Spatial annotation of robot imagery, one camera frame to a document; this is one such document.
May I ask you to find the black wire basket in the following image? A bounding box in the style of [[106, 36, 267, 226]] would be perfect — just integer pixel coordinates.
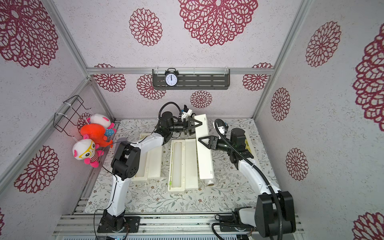
[[53, 95, 92, 140]]

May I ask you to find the white plush with glasses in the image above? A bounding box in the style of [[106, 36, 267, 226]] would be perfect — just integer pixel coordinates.
[[72, 139, 104, 168]]

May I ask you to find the red plush toy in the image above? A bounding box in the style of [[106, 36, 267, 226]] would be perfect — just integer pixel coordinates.
[[80, 124, 114, 148]]

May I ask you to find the floral table mat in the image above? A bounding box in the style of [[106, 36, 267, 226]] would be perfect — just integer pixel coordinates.
[[83, 119, 278, 214]]

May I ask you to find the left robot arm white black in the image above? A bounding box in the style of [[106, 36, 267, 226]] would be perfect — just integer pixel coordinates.
[[100, 102, 207, 231]]

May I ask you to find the grey cloth roll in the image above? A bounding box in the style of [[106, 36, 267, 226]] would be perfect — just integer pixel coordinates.
[[116, 138, 130, 145]]

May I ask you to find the cream wrap dispenser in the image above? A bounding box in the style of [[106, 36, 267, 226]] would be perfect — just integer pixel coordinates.
[[133, 133, 164, 182], [168, 139, 199, 193]]

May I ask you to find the back right wrap roll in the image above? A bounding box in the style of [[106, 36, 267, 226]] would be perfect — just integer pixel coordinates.
[[205, 179, 216, 187]]

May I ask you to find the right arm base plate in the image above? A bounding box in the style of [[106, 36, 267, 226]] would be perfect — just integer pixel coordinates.
[[211, 207, 260, 232]]

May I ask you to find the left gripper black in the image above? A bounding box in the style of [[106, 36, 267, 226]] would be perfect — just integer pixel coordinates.
[[169, 116, 203, 136]]

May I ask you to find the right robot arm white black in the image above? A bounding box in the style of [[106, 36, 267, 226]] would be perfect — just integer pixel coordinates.
[[199, 119, 296, 240]]

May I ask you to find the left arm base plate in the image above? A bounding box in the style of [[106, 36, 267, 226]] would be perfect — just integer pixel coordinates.
[[97, 213, 141, 234]]

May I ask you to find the grey wall shelf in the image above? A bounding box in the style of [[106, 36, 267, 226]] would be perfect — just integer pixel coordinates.
[[152, 69, 231, 90]]

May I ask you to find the black alarm clock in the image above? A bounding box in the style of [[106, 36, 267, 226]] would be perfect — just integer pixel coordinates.
[[165, 68, 179, 87]]

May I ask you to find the white pink plush upper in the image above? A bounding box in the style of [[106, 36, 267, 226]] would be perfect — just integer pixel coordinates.
[[86, 114, 115, 129]]

